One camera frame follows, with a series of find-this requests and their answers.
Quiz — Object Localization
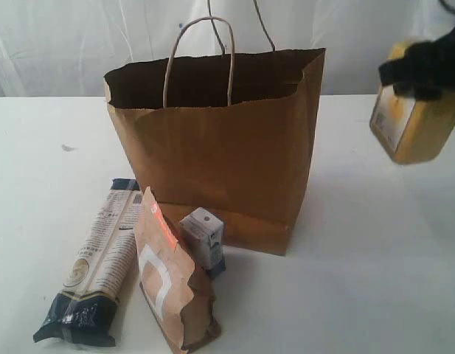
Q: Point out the long pasta package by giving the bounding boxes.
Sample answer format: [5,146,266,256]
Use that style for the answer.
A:
[33,178,143,347]

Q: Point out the brown kraft pouch orange label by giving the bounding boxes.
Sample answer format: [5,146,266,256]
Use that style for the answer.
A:
[135,187,220,353]

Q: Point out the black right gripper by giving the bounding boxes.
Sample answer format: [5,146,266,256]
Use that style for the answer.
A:
[378,0,455,100]

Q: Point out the orange juice bottle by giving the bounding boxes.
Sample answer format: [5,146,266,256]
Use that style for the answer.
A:
[369,41,455,165]

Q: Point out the brown paper bag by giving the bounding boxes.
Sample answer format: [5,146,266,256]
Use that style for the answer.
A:
[104,44,326,255]

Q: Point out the white backdrop curtain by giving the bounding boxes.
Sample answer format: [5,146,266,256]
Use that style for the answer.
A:
[0,0,455,97]

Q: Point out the small grey carton box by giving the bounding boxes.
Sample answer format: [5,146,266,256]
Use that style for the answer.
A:
[179,207,226,280]

